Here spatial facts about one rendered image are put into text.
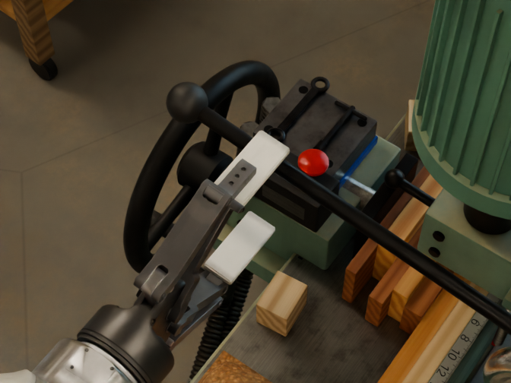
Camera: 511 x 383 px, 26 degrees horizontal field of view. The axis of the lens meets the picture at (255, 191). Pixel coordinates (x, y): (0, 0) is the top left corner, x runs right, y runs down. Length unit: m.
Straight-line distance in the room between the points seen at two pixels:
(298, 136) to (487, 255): 0.23
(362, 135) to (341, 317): 0.18
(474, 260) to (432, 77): 0.26
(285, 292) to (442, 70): 0.35
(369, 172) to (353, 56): 1.36
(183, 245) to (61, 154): 1.53
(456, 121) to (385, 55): 1.67
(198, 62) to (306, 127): 1.36
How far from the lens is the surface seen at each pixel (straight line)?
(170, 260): 0.84
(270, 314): 1.09
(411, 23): 2.57
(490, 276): 1.06
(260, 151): 0.89
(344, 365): 1.10
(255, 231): 1.01
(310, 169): 1.06
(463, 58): 0.78
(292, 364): 1.10
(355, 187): 1.13
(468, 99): 0.81
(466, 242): 1.03
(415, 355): 1.07
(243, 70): 1.25
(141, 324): 0.86
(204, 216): 0.84
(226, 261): 0.99
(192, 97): 0.91
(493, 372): 0.97
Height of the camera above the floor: 1.91
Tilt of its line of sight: 57 degrees down
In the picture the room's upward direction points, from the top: straight up
